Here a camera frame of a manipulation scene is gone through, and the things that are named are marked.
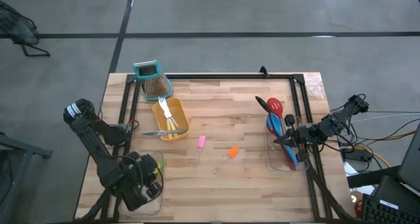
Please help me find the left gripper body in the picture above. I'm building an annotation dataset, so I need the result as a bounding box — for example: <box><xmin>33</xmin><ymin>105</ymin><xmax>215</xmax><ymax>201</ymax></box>
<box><xmin>126</xmin><ymin>164</ymin><xmax>150</xmax><ymax>194</ymax></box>

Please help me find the black box white label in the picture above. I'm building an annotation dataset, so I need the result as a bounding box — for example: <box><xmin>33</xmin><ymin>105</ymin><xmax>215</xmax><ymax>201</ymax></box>
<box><xmin>370</xmin><ymin>176</ymin><xmax>420</xmax><ymax>207</ymax></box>

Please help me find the small clear plastic container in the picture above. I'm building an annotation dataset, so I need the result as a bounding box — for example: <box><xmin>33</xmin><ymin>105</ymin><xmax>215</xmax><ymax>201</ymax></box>
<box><xmin>264</xmin><ymin>114</ymin><xmax>311</xmax><ymax>172</ymax></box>

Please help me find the red slotted spoon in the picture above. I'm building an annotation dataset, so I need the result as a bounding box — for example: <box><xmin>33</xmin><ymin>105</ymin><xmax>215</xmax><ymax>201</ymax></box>
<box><xmin>265</xmin><ymin>97</ymin><xmax>297</xmax><ymax>171</ymax></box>

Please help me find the blue silicone spoon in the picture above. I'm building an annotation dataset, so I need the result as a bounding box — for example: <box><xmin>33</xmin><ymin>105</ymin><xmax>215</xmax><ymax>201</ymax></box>
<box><xmin>267</xmin><ymin>114</ymin><xmax>300</xmax><ymax>168</ymax></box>

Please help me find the black laptop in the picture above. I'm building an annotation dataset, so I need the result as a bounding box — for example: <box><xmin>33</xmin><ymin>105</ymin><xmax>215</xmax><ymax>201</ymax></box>
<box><xmin>396</xmin><ymin>123</ymin><xmax>420</xmax><ymax>192</ymax></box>

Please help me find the orange mini spatula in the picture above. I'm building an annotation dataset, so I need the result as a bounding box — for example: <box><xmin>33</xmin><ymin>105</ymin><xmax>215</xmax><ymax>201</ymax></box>
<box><xmin>212</xmin><ymin>145</ymin><xmax>240</xmax><ymax>175</ymax></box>

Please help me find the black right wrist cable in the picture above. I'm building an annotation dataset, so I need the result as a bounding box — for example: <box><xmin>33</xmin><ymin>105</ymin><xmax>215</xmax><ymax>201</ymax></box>
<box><xmin>323</xmin><ymin>93</ymin><xmax>370</xmax><ymax>152</ymax></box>

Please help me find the yellow plastic bin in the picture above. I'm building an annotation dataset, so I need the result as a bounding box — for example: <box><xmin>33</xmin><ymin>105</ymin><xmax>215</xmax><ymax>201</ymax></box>
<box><xmin>152</xmin><ymin>97</ymin><xmax>190</xmax><ymax>142</ymax></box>

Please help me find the orange cable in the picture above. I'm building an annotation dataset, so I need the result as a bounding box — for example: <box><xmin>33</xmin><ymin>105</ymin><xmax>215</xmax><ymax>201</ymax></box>
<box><xmin>373</xmin><ymin>129</ymin><xmax>420</xmax><ymax>143</ymax></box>

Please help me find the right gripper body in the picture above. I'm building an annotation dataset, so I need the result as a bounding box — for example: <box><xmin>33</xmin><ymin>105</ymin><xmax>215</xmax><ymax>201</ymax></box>
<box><xmin>295</xmin><ymin>123</ymin><xmax>318</xmax><ymax>146</ymax></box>

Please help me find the yellow cable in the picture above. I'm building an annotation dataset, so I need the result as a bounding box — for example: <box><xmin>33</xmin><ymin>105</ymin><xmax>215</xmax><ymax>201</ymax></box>
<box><xmin>356</xmin><ymin>145</ymin><xmax>392</xmax><ymax>168</ymax></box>

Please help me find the teal metal box grater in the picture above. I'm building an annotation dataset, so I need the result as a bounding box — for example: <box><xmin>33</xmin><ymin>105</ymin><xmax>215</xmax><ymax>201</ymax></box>
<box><xmin>133</xmin><ymin>58</ymin><xmax>173</xmax><ymax>102</ymax></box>

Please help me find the black mesh chair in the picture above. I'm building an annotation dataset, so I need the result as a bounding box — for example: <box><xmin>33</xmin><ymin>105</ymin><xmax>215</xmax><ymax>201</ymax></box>
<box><xmin>0</xmin><ymin>0</ymin><xmax>52</xmax><ymax>58</ymax></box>

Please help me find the black power brick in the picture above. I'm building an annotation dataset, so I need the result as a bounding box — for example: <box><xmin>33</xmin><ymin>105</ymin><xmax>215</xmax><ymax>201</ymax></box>
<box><xmin>343</xmin><ymin>147</ymin><xmax>373</xmax><ymax>162</ymax></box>

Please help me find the grey side table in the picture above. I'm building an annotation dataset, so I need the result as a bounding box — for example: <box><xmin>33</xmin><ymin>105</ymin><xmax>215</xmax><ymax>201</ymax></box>
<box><xmin>0</xmin><ymin>131</ymin><xmax>53</xmax><ymax>224</ymax></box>

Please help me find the black aluminium table frame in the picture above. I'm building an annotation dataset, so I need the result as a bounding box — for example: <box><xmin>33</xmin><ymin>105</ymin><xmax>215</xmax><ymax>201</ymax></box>
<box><xmin>74</xmin><ymin>73</ymin><xmax>362</xmax><ymax>224</ymax></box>

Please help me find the white cable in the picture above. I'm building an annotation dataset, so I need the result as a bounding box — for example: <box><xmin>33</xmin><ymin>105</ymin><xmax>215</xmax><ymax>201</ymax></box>
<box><xmin>350</xmin><ymin>113</ymin><xmax>420</xmax><ymax>125</ymax></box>

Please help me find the green-handled table knife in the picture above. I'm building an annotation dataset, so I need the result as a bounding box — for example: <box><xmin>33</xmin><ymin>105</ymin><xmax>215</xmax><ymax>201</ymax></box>
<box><xmin>142</xmin><ymin>129</ymin><xmax>188</xmax><ymax>137</ymax></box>

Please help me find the black keyboard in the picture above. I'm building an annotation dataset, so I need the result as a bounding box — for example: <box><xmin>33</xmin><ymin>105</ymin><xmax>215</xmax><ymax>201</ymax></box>
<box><xmin>361</xmin><ymin>193</ymin><xmax>420</xmax><ymax>224</ymax></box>

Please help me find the cream-handled table knife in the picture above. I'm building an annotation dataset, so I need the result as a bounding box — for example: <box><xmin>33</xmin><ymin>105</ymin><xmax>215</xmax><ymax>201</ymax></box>
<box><xmin>157</xmin><ymin>97</ymin><xmax>171</xmax><ymax>139</ymax></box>
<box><xmin>162</xmin><ymin>99</ymin><xmax>177</xmax><ymax>139</ymax></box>

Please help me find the large clear plastic container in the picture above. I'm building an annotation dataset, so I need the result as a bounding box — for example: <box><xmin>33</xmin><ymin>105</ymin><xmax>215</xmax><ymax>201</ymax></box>
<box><xmin>118</xmin><ymin>150</ymin><xmax>165</xmax><ymax>217</ymax></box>

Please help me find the black desk beam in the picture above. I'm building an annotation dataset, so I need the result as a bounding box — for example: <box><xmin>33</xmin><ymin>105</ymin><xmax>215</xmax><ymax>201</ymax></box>
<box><xmin>346</xmin><ymin>166</ymin><xmax>402</xmax><ymax>189</ymax></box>

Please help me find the clear plastic bag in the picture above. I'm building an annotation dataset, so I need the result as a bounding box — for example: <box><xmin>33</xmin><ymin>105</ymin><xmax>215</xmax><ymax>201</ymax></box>
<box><xmin>303</xmin><ymin>74</ymin><xmax>327</xmax><ymax>100</ymax></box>

